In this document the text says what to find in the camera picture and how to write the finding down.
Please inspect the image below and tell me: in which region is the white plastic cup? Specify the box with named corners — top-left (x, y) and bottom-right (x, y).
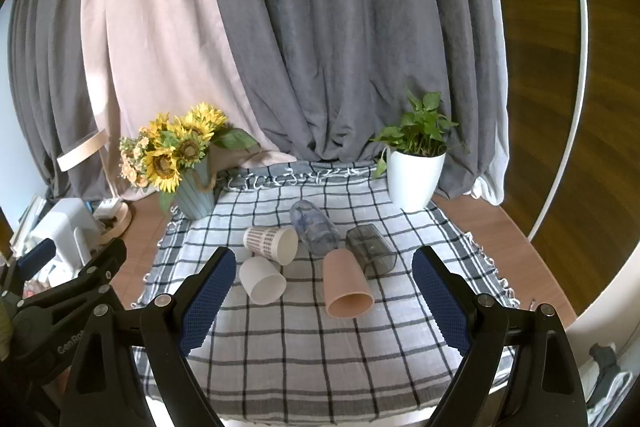
top-left (239, 256), bottom-right (287, 305)

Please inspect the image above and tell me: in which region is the pink plastic cup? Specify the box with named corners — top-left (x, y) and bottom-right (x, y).
top-left (322, 248), bottom-right (374, 319)

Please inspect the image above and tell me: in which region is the patterned paper cup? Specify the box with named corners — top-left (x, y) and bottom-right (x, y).
top-left (243, 226), bottom-right (300, 266)

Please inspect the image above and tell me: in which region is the ribbed blue-grey vase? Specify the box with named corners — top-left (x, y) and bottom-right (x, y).
top-left (172, 157), bottom-right (217, 220)

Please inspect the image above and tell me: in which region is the round wooden stand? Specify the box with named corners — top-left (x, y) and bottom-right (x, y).
top-left (99, 201), bottom-right (133, 244)

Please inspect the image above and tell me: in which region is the white sheer curtain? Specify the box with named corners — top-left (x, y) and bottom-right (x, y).
top-left (470, 0), bottom-right (512, 208)

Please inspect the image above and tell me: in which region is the white box appliance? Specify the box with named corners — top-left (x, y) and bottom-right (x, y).
top-left (32, 198), bottom-right (97, 269)

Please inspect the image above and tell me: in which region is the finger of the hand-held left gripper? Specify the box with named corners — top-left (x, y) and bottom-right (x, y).
top-left (0, 237), bottom-right (57, 298)
top-left (17, 238), bottom-right (128, 320)

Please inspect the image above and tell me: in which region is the sunflower bouquet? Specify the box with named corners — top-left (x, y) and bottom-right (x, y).
top-left (119, 102), bottom-right (261, 212)

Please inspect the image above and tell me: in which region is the clear bluish plastic cup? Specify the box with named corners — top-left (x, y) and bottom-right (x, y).
top-left (290, 201), bottom-right (340, 255)

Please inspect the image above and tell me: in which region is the pink curtain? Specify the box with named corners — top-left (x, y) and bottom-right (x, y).
top-left (82, 0), bottom-right (296, 202)

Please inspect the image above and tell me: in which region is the grey curtain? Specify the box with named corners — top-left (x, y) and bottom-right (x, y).
top-left (7, 0), bottom-right (121, 202)
top-left (202, 0), bottom-right (501, 202)

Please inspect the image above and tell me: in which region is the checkered grey white cloth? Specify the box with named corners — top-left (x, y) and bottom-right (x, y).
top-left (131, 159), bottom-right (523, 425)

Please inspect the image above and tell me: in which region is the grey transparent square cup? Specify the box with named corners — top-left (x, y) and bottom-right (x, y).
top-left (345, 224), bottom-right (397, 278)

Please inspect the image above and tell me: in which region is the green pothos plant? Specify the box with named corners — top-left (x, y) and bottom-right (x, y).
top-left (369, 91), bottom-right (471, 180)

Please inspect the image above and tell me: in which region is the grey crumpled cloth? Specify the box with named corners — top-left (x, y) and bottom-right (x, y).
top-left (584, 341), bottom-right (640, 427)

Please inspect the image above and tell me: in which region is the white plant pot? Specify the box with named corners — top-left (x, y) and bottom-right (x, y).
top-left (386, 147), bottom-right (447, 212)

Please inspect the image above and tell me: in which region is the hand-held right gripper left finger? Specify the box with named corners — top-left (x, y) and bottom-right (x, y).
top-left (59, 247), bottom-right (237, 427)

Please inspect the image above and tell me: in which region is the pink curtain tie-back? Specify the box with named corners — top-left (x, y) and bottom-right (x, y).
top-left (56, 130), bottom-right (108, 171)

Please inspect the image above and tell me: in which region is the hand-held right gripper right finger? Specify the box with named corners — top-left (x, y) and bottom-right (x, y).
top-left (411, 246), bottom-right (590, 427)

